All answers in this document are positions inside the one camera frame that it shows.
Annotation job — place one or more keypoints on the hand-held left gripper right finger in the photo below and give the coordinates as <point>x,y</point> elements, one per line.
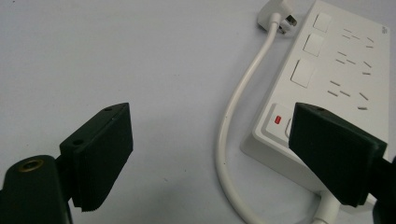
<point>333,149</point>

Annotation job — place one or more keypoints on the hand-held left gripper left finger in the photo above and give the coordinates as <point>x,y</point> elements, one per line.
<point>99,155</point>

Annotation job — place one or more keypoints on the white power strip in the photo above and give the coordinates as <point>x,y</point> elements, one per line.
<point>336,71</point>

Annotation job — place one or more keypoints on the white power plug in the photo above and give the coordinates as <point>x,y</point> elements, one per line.
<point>274,12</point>

